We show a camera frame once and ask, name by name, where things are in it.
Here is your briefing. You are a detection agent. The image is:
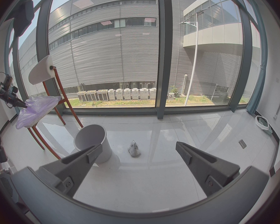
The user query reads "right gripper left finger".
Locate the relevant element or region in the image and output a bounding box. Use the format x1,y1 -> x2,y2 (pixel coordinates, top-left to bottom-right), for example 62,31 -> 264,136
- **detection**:
38,144 -> 103,197

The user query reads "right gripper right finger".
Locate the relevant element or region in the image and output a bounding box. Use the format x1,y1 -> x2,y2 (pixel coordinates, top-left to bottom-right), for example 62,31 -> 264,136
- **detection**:
176,142 -> 241,197

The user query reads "purple plastic bag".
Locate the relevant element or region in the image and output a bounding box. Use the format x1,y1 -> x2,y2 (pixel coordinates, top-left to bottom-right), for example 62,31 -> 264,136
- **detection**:
16,95 -> 62,130

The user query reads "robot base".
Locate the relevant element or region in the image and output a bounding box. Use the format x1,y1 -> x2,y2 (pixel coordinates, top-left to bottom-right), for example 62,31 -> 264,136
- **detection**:
0,130 -> 21,209

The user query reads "white trash bin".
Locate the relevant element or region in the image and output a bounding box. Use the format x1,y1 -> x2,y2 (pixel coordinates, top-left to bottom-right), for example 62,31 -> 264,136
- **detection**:
74,124 -> 112,164

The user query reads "white cushioned wooden chair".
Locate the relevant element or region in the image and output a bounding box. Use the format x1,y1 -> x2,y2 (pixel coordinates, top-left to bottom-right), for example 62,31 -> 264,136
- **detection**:
27,56 -> 84,160

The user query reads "white green plastic basin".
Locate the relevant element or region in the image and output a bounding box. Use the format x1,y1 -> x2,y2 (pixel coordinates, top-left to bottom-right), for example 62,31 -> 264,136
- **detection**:
255,115 -> 273,135

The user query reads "crumpled clear printed wrapper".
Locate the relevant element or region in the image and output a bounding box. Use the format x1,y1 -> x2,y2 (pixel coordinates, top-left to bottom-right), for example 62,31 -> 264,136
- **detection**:
128,140 -> 141,158

